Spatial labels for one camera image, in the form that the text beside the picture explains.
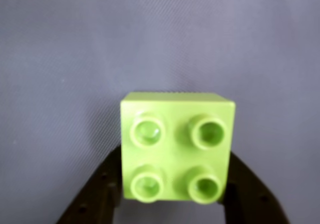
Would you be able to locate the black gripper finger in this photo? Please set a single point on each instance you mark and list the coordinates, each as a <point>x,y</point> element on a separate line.
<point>97,189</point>
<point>252,191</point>

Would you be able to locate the grey foam mat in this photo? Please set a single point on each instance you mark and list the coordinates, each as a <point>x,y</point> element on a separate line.
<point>150,38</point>

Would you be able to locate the green lego block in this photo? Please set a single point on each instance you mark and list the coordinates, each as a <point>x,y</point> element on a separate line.
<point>175,148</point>

